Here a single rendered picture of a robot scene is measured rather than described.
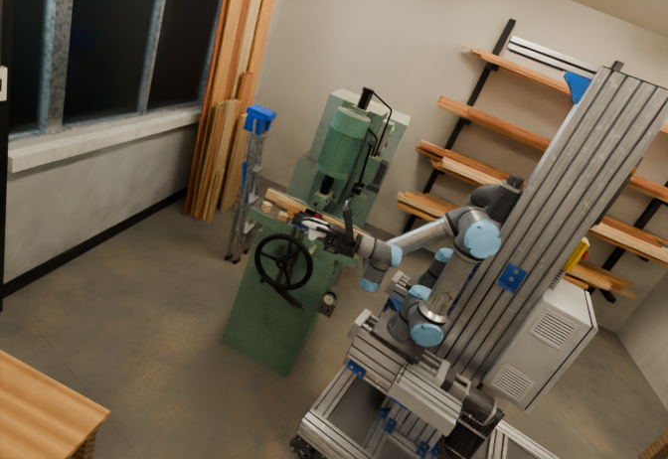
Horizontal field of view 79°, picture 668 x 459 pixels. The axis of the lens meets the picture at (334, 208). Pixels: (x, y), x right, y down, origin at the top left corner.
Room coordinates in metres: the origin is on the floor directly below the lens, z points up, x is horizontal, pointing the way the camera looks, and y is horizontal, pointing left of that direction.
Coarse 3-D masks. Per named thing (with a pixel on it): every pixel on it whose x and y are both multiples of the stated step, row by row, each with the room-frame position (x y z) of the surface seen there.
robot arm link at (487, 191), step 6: (480, 186) 1.95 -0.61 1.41; (486, 186) 1.91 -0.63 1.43; (492, 186) 1.90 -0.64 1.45; (498, 186) 1.89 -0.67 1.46; (474, 192) 1.94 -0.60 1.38; (480, 192) 1.90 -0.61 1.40; (486, 192) 1.88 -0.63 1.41; (492, 192) 1.87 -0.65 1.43; (474, 198) 1.92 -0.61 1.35; (480, 198) 1.89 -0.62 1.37; (486, 198) 1.87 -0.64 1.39; (492, 198) 1.86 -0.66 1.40; (468, 204) 1.99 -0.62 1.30; (474, 204) 1.93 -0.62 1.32; (480, 204) 1.91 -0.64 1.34; (486, 204) 1.88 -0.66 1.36
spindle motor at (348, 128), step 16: (336, 112) 1.91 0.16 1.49; (352, 112) 1.96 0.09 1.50; (336, 128) 1.88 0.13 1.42; (352, 128) 1.87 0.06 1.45; (368, 128) 1.94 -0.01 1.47; (336, 144) 1.87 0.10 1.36; (352, 144) 1.88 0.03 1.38; (320, 160) 1.90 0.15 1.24; (336, 160) 1.87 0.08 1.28; (352, 160) 1.91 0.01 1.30; (336, 176) 1.87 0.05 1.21
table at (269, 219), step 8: (264, 200) 1.97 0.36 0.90; (256, 208) 1.84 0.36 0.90; (272, 208) 1.91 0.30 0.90; (280, 208) 1.95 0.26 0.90; (248, 216) 1.82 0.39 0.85; (256, 216) 1.82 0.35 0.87; (264, 216) 1.81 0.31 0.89; (272, 216) 1.83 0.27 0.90; (264, 224) 1.81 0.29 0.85; (272, 224) 1.81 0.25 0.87; (280, 224) 1.80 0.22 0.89; (280, 232) 1.80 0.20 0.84; (280, 240) 1.70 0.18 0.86; (320, 240) 1.78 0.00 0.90; (312, 248) 1.73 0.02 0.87; (320, 248) 1.77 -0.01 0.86; (336, 256) 1.76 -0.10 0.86; (344, 256) 1.76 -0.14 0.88; (360, 256) 1.83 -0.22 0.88; (352, 264) 1.75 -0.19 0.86
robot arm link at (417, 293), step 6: (414, 288) 1.44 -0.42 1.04; (420, 288) 1.46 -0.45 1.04; (426, 288) 1.48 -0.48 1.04; (408, 294) 1.45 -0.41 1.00; (414, 294) 1.41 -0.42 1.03; (420, 294) 1.40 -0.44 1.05; (426, 294) 1.42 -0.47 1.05; (408, 300) 1.42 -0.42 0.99; (414, 300) 1.40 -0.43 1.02; (420, 300) 1.39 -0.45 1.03; (402, 306) 1.44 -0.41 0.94; (408, 306) 1.39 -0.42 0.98; (402, 312) 1.42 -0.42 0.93
